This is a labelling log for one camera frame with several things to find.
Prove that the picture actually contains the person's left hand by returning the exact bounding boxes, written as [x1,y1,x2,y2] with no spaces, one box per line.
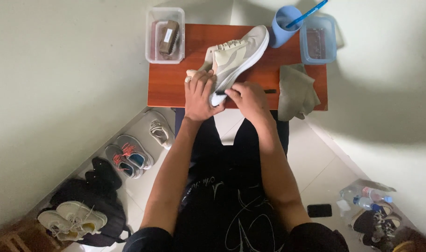
[184,70,226,122]

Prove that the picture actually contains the person's right hand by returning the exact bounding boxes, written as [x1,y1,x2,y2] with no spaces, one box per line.
[225,83,276,124]

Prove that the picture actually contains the black handled brush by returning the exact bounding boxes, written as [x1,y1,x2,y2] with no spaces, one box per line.
[215,89,277,96]

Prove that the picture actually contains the beige mesh sneaker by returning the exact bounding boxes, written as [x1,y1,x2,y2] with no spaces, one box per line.
[145,110,175,151]
[186,25,270,108]

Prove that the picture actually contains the person's black trousers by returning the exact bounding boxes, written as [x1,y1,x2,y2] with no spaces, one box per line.
[174,108,290,175]

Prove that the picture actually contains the grey green cloth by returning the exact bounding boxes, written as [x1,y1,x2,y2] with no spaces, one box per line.
[278,63,321,122]

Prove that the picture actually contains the light blue plastic cup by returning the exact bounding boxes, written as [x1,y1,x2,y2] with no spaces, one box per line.
[268,5,304,49]

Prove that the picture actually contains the wooden scrub brush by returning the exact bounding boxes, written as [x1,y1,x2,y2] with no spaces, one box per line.
[159,20,180,56]

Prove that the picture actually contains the clear plastic container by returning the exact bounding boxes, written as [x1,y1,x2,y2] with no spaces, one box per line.
[145,7,186,65]

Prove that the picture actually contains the blue rimmed plastic container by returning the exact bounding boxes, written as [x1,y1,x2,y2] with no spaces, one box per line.
[299,15,337,66]

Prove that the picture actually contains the blue toothbrush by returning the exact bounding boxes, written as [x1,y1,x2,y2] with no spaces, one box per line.
[286,0,329,29]

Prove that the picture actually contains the grey sneaker red laces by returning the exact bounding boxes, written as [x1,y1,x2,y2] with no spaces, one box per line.
[116,134,155,171]
[105,144,144,179]

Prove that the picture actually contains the person's black printed shirt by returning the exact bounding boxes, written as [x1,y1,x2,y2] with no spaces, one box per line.
[123,167,350,252]

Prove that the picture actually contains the black smartphone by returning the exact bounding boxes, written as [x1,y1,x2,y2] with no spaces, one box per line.
[307,204,333,218]

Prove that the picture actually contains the pair of black shoes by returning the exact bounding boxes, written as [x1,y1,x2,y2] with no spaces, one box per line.
[85,156,123,192]

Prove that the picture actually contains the clear plastic bottle blue cap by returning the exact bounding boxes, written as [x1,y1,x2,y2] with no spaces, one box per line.
[340,185,393,204]

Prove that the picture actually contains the small plastic bottle blue cap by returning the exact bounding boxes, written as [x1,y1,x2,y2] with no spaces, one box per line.
[352,196,382,211]

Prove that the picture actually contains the black backpack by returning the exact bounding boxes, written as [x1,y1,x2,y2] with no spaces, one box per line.
[37,178,132,248]

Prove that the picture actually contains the pair of dark sneakers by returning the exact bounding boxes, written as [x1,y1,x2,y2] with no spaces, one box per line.
[352,201,403,246]

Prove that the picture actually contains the white sneaker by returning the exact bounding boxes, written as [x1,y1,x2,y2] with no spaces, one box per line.
[56,200,108,235]
[37,210,95,242]

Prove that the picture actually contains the wooden rack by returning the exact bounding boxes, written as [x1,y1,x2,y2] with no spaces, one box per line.
[0,216,63,252]

